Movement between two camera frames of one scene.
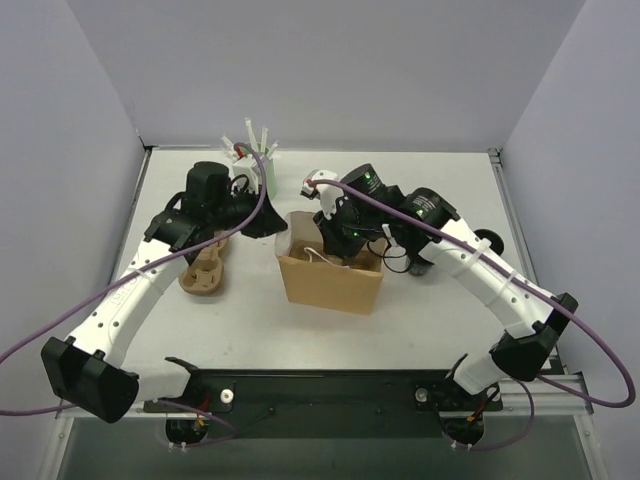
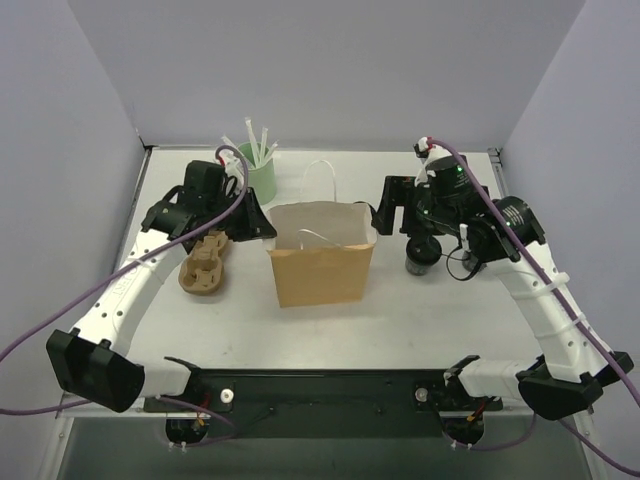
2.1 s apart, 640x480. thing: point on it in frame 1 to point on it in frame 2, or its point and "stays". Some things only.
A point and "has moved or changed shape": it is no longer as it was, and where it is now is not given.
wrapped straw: x=264 y=138 stays
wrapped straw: x=249 y=125 stays
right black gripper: x=342 y=242 to x=406 y=206
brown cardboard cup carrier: x=204 y=275 stays
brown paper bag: x=312 y=277 has moved or changed shape
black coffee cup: x=419 y=267 stays
